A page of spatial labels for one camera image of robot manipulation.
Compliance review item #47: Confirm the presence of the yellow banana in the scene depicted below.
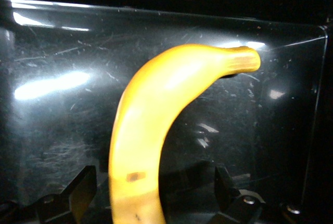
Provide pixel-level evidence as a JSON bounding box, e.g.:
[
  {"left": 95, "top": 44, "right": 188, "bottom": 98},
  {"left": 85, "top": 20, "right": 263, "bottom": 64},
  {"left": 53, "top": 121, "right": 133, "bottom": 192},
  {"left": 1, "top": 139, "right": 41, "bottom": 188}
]
[{"left": 108, "top": 43, "right": 262, "bottom": 224}]

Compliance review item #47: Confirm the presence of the black plastic box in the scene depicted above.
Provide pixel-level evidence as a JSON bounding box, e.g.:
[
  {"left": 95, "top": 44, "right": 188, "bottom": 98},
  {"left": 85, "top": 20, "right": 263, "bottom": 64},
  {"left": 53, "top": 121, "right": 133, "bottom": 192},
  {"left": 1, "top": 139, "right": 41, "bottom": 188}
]
[{"left": 0, "top": 0, "right": 333, "bottom": 224}]

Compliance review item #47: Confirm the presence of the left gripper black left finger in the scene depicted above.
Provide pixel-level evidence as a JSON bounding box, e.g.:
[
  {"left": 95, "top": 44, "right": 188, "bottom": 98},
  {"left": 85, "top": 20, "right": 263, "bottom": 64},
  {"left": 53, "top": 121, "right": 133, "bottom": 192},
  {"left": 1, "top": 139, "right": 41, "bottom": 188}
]
[{"left": 33, "top": 165, "right": 98, "bottom": 224}]

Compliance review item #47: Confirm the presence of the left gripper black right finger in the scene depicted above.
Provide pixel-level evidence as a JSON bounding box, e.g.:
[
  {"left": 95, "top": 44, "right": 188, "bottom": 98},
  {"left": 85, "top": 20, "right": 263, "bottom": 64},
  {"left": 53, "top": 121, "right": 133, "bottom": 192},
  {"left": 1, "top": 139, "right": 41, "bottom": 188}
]
[{"left": 210, "top": 166, "right": 266, "bottom": 224}]

